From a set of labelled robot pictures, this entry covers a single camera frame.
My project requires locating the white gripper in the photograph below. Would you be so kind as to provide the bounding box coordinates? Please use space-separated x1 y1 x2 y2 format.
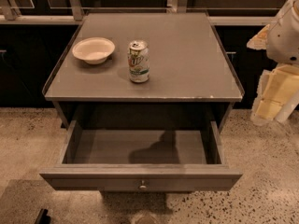
247 0 299 126

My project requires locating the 7up soda can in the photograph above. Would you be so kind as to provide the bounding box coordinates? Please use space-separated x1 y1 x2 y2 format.
127 40 150 83

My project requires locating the grey cabinet with top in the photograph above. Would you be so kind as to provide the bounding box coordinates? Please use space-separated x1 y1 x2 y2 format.
43 13 244 124

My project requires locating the round metal drawer knob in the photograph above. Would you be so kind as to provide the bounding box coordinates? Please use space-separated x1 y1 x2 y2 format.
138 180 148 190

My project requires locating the open grey top drawer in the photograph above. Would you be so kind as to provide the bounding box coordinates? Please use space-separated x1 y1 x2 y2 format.
40 121 242 192

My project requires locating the white paper bowl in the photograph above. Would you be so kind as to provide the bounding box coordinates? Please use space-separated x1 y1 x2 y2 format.
72 37 115 64

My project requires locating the metal railing with posts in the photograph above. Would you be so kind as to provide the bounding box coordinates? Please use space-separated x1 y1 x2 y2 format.
0 0 287 25

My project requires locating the black object on floor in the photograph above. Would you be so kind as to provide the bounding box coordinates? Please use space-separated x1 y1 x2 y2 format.
35 208 51 224

